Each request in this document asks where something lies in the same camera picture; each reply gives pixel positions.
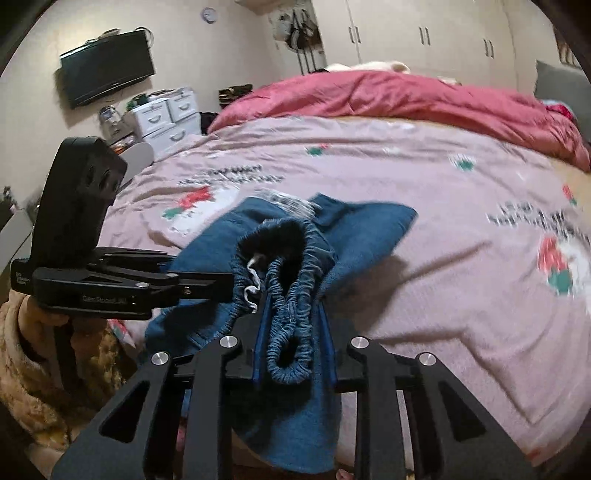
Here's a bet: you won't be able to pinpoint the person's left forearm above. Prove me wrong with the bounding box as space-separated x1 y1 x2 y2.
0 291 126 449

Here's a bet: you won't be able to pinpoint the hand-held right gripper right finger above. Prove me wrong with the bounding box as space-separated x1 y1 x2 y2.
318 305 539 480

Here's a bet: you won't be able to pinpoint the grey side table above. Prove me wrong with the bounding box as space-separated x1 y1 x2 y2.
110 140 156 180

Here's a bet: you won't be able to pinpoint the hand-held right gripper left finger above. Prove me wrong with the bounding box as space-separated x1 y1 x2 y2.
51 294 273 480

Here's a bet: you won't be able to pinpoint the white wardrobe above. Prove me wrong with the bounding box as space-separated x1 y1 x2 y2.
311 0 520 88

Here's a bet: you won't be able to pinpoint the cream soft cloth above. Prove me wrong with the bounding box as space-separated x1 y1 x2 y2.
322 60 413 75

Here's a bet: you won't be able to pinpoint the person's left hand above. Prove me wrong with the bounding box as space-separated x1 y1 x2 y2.
18 302 110 352

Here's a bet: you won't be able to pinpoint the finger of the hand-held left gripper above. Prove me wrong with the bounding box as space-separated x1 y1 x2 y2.
95 248 184 274
154 271 237 304

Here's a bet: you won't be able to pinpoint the dark patterned bag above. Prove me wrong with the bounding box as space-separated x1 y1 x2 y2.
218 84 254 110

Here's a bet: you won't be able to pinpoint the white drawer unit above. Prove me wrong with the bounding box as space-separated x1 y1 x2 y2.
121 87 202 156

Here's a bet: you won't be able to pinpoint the red quilt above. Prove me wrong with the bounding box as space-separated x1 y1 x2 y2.
207 71 591 172

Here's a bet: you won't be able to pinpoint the grey headboard cushion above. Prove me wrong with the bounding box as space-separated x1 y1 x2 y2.
534 59 591 104

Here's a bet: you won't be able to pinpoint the blue pants with lace trim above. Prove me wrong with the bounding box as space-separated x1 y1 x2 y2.
144 193 419 472

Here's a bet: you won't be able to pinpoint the pink printed blanket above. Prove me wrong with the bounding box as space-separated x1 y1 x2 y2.
99 114 591 464

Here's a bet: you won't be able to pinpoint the black wall television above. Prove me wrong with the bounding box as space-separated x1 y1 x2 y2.
59 30 156 110

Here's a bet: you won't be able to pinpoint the hanging dark bags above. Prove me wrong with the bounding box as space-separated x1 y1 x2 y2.
271 8 325 75

